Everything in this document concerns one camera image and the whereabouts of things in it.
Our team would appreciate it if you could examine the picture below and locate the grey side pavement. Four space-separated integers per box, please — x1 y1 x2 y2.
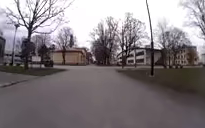
0 69 34 92

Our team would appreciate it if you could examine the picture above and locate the low yellow building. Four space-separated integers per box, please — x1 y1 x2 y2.
50 47 91 66

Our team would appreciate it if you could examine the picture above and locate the dark vehicle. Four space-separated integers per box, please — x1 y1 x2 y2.
43 59 54 68

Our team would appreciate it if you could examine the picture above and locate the beige building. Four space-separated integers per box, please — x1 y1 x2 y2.
163 44 199 67

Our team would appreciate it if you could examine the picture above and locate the grey lamp post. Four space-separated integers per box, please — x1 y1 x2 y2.
10 23 21 67

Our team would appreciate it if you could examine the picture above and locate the tall dark pole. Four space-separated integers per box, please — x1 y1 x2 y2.
144 0 156 77

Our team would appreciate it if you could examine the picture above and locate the white building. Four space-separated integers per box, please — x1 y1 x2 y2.
116 47 164 66

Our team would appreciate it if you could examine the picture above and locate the large bare tree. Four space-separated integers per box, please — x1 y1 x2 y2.
0 0 74 70

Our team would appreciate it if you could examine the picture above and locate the grass patch with dark pole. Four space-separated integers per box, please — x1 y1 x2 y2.
116 66 205 99

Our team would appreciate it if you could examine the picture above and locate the grey asphalt road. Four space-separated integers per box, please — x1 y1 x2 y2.
0 64 205 128

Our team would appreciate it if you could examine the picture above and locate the grass patch with tree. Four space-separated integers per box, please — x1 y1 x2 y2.
0 64 67 77

